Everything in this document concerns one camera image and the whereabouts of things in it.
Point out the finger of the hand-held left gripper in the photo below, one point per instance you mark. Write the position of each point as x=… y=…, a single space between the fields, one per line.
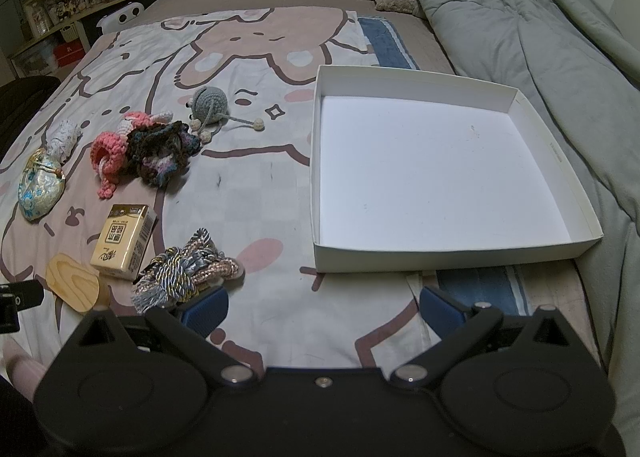
x=22 y=294

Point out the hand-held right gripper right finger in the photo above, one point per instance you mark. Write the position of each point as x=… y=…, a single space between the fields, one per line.
x=441 y=313

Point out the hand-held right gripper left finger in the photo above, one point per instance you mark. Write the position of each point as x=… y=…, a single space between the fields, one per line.
x=206 y=311

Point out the oval wooden dish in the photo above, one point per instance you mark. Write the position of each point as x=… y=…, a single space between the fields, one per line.
x=72 y=279

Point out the yellow wooden block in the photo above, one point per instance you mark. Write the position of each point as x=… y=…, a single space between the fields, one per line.
x=122 y=242

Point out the blue floral brocade pouch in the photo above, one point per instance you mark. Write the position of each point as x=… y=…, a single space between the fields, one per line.
x=40 y=187

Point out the white cardboard box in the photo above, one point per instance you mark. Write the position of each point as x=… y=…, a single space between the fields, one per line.
x=425 y=162

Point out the white lace pouch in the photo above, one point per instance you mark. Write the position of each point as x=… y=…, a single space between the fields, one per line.
x=64 y=137

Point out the pink crochet octopus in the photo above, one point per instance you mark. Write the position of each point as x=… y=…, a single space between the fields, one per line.
x=112 y=152

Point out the grey crochet mouse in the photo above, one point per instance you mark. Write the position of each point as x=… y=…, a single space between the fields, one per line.
x=210 y=102

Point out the pink cloth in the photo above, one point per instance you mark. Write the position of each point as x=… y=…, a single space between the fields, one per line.
x=22 y=362

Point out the printed cartoon blanket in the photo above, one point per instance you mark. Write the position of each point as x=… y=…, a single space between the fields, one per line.
x=270 y=217

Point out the dark chair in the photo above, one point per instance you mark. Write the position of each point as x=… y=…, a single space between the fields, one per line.
x=25 y=102

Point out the red box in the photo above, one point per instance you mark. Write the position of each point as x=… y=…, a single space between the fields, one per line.
x=67 y=54

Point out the white panda storage box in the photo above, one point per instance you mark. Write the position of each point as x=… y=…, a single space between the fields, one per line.
x=122 y=16

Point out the grey duvet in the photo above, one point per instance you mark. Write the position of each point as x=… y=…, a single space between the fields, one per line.
x=500 y=12

